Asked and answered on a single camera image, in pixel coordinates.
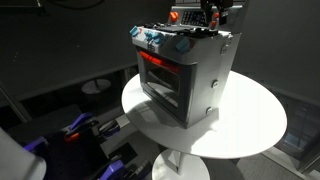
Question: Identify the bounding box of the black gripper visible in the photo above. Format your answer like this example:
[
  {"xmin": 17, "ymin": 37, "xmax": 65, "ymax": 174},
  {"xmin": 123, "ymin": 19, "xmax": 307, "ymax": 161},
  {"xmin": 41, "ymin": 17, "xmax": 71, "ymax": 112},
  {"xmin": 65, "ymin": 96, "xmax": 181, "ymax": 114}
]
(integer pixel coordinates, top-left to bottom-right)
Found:
[{"xmin": 199, "ymin": 0, "xmax": 234, "ymax": 26}]

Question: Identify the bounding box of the black keypad panel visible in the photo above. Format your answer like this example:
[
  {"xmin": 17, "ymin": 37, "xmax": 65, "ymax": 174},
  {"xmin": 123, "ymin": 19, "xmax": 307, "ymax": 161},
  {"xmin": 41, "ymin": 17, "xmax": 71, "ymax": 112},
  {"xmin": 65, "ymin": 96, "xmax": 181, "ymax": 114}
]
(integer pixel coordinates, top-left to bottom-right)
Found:
[{"xmin": 181, "ymin": 10, "xmax": 208, "ymax": 27}]

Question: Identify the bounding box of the blue stove knob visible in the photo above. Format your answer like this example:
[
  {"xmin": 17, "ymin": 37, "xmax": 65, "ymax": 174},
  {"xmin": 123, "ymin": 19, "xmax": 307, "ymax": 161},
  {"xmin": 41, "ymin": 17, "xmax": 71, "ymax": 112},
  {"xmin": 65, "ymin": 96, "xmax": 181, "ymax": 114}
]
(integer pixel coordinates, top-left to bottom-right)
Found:
[
  {"xmin": 129, "ymin": 25, "xmax": 141, "ymax": 38},
  {"xmin": 152, "ymin": 33, "xmax": 166, "ymax": 46},
  {"xmin": 175, "ymin": 36, "xmax": 191, "ymax": 53},
  {"xmin": 144, "ymin": 30, "xmax": 155, "ymax": 43}
]

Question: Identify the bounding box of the silver toy stove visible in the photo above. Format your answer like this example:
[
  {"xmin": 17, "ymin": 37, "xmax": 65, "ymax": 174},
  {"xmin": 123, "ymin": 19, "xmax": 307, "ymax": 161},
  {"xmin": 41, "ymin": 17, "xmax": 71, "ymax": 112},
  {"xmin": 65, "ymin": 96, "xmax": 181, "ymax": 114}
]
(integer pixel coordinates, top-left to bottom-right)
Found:
[{"xmin": 129, "ymin": 4, "xmax": 244, "ymax": 130}]

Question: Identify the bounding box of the black burner grate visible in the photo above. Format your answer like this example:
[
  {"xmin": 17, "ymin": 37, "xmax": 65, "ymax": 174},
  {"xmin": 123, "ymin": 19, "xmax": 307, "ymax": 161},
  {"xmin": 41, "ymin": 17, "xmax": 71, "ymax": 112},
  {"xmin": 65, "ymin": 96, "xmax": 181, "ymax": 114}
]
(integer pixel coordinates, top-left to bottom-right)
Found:
[{"xmin": 144, "ymin": 21, "xmax": 220, "ymax": 39}]

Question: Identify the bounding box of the orange timer knob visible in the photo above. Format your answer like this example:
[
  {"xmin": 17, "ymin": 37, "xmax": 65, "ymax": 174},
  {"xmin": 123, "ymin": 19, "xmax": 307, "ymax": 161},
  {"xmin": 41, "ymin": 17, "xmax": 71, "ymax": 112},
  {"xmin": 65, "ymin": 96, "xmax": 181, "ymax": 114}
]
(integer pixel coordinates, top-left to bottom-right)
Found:
[{"xmin": 169, "ymin": 11, "xmax": 180, "ymax": 24}]

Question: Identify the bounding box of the oven door with window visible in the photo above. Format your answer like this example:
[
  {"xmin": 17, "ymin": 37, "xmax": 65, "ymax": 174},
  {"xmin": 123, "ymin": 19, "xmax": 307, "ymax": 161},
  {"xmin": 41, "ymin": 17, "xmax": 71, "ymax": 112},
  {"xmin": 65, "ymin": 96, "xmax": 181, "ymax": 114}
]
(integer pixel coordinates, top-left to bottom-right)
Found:
[{"xmin": 135, "ymin": 46, "xmax": 198, "ymax": 125}]

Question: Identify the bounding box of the black spring clamp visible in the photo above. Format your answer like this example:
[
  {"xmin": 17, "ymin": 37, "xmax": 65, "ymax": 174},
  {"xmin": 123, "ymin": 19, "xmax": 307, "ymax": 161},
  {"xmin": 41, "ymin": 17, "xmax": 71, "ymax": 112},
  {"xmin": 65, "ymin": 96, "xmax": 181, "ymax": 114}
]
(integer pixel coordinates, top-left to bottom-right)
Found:
[{"xmin": 97, "ymin": 119, "xmax": 121, "ymax": 138}]

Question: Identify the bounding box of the purple clamp with orange tip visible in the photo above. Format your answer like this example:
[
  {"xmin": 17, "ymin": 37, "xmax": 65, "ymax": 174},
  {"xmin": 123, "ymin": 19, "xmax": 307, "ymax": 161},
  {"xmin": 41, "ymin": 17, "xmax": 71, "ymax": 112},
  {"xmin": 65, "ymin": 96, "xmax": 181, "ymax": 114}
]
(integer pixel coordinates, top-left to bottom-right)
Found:
[{"xmin": 63, "ymin": 111, "xmax": 94, "ymax": 144}]

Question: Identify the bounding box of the white rounded cover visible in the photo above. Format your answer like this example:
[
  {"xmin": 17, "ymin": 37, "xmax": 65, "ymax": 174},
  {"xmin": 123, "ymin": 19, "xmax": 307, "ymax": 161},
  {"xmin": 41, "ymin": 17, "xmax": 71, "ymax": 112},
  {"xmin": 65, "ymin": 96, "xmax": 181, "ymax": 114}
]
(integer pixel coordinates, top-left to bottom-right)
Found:
[{"xmin": 0, "ymin": 127, "xmax": 47, "ymax": 180}]

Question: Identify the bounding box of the red oven door handle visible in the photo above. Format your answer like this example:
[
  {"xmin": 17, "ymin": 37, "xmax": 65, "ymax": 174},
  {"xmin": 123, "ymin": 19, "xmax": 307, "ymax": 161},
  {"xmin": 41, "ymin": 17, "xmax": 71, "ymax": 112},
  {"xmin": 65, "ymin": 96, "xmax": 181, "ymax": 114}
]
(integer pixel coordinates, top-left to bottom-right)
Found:
[{"xmin": 138, "ymin": 50, "xmax": 183, "ymax": 74}]

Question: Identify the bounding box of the white round pedestal table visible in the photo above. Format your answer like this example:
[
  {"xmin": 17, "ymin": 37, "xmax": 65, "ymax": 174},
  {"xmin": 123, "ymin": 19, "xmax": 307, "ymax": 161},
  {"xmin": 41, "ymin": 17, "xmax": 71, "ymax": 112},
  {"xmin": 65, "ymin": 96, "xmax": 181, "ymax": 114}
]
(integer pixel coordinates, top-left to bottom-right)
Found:
[{"xmin": 121, "ymin": 70, "xmax": 288, "ymax": 180}]

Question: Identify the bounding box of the round grey pedestal base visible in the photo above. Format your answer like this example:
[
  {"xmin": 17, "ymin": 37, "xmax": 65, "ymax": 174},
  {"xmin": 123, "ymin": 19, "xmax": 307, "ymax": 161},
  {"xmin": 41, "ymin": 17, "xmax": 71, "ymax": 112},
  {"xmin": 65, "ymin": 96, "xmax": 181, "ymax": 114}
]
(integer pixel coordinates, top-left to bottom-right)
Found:
[{"xmin": 81, "ymin": 78, "xmax": 112, "ymax": 95}]

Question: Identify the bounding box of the grey metal frame leg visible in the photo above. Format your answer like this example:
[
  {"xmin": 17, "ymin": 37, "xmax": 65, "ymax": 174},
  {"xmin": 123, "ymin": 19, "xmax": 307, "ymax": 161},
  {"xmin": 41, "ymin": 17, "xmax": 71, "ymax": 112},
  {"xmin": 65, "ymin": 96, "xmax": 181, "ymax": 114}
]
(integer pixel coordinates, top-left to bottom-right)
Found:
[{"xmin": 0, "ymin": 82, "xmax": 33, "ymax": 124}]

